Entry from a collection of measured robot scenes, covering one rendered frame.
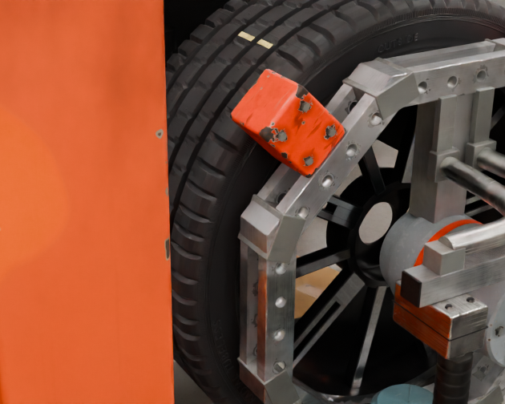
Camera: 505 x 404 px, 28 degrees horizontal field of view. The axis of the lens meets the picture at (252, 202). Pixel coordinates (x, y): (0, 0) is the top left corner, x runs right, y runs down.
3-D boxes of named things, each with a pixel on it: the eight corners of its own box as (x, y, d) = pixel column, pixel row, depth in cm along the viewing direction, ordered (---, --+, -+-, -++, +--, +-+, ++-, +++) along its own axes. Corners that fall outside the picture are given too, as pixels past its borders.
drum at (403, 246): (450, 280, 139) (460, 187, 133) (567, 355, 122) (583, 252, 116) (368, 306, 132) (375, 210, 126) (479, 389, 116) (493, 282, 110)
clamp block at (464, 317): (427, 308, 109) (431, 264, 106) (485, 348, 102) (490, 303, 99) (390, 320, 106) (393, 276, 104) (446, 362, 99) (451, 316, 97)
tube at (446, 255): (447, 175, 122) (455, 92, 118) (567, 238, 107) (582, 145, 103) (328, 205, 114) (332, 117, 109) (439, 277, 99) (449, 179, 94)
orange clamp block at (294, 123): (311, 111, 117) (265, 66, 111) (350, 131, 111) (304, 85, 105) (274, 158, 116) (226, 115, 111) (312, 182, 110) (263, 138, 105)
